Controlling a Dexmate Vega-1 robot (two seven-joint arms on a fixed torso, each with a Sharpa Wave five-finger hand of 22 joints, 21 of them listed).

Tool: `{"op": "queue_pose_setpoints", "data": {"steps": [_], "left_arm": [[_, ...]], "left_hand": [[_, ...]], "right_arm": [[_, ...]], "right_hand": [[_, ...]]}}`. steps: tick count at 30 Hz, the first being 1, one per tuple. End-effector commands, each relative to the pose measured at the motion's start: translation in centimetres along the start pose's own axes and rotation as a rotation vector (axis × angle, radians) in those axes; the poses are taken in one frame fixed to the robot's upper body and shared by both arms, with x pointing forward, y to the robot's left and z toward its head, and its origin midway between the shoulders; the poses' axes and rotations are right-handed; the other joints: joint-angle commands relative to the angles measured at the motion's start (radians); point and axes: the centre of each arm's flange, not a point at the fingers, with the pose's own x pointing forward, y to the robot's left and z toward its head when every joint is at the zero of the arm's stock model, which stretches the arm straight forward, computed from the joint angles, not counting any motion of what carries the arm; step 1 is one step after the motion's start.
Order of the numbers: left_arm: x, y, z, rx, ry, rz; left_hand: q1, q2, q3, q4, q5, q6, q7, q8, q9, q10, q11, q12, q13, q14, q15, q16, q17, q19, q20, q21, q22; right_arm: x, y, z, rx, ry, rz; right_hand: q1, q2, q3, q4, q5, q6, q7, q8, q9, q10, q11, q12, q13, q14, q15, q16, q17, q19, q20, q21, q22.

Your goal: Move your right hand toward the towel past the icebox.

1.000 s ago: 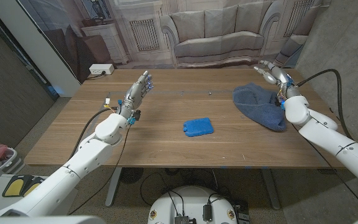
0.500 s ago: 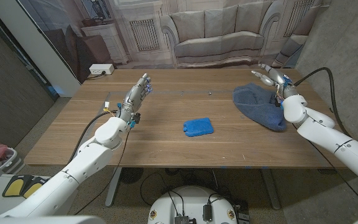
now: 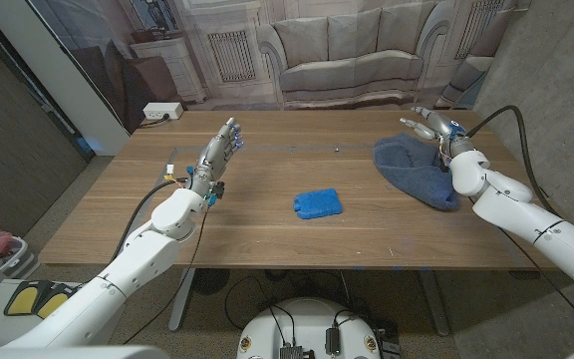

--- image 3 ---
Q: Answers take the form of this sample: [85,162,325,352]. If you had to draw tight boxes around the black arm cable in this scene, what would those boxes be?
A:
[110,179,191,263]
[465,105,562,218]

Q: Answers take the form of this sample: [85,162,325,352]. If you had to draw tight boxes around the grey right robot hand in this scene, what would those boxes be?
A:
[399,106,475,169]

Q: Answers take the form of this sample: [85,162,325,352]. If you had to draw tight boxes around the yellow and black pad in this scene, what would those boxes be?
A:
[2,279,82,320]

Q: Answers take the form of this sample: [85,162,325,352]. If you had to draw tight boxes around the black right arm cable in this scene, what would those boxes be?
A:
[465,105,562,218]

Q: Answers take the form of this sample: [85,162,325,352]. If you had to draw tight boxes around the white robot torso base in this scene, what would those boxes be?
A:
[236,297,383,359]

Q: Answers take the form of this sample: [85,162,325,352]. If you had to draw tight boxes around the grey table leg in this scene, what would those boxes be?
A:
[419,269,451,337]
[167,267,197,333]

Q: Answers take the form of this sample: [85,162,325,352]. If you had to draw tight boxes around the blue terry towel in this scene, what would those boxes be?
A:
[372,132,460,211]

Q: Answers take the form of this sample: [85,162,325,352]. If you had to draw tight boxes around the blue ice pack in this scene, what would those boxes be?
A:
[292,187,344,220]

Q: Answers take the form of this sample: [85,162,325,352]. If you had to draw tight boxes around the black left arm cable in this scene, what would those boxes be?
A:
[110,179,191,263]

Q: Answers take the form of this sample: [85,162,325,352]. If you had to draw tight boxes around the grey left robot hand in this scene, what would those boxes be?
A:
[185,117,244,198]

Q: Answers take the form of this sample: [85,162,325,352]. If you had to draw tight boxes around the printed living room backdrop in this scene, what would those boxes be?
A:
[26,0,532,135]

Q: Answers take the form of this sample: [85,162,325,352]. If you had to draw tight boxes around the white power strip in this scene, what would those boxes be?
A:
[142,102,184,122]

